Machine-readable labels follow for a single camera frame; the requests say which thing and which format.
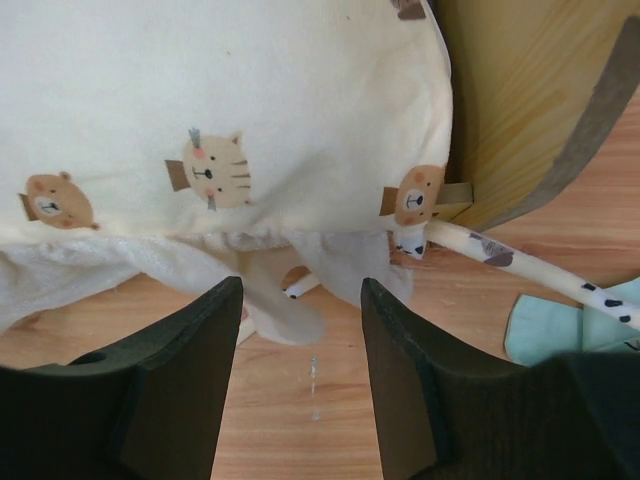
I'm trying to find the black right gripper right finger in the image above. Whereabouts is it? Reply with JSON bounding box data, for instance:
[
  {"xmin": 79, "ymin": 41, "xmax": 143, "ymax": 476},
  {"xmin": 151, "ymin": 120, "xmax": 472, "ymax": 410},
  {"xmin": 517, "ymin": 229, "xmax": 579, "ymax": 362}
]
[{"xmin": 361, "ymin": 279, "xmax": 639, "ymax": 479}]

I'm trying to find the mint green cloth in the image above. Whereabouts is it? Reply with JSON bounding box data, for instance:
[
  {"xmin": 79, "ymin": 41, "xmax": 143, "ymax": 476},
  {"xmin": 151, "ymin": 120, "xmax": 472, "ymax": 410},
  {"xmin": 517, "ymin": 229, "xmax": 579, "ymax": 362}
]
[{"xmin": 504, "ymin": 295, "xmax": 639, "ymax": 366}]

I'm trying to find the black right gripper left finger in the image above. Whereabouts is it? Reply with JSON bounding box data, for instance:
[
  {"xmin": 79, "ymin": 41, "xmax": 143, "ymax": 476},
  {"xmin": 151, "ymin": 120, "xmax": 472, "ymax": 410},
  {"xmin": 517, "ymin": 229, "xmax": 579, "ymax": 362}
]
[{"xmin": 1, "ymin": 277, "xmax": 243, "ymax": 479}]

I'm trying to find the wooden pet bed frame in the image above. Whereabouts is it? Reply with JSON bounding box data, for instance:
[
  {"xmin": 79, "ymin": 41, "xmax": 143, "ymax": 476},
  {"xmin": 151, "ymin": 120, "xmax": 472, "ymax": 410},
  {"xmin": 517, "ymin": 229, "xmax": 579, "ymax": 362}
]
[{"xmin": 436, "ymin": 1, "xmax": 639, "ymax": 231}]

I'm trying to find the cream animal print mattress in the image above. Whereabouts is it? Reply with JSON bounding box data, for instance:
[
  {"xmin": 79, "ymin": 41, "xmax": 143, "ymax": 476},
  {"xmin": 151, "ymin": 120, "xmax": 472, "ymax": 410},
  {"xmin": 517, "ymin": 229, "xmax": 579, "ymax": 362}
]
[{"xmin": 0, "ymin": 0, "xmax": 640, "ymax": 349}]

